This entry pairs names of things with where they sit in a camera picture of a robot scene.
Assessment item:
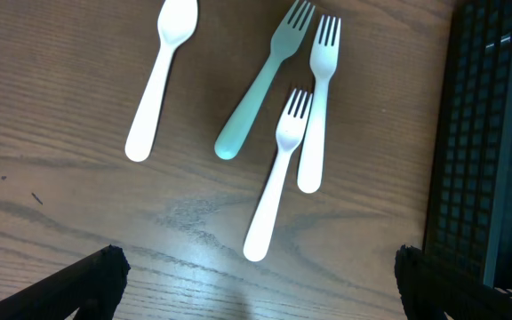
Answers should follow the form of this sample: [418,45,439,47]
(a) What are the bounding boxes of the white plastic fork, lower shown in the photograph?
[243,89,313,262]

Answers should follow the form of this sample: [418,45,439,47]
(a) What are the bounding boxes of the white plastic fork, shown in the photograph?
[243,89,313,262]
[297,15,341,194]

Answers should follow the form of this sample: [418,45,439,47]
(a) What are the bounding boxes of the white plastic spoon by forks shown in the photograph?
[124,0,198,162]

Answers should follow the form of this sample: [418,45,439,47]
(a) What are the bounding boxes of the dark green plastic basket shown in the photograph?
[423,0,512,290]

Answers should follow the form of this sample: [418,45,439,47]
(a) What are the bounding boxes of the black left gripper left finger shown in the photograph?
[0,245,131,320]

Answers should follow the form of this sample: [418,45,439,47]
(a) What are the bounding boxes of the mint green plastic fork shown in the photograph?
[214,1,316,160]

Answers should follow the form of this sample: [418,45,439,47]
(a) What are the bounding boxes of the white plastic fork, upper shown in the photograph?
[297,15,341,194]

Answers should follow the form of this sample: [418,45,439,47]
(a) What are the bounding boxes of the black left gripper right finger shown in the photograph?
[394,245,512,320]

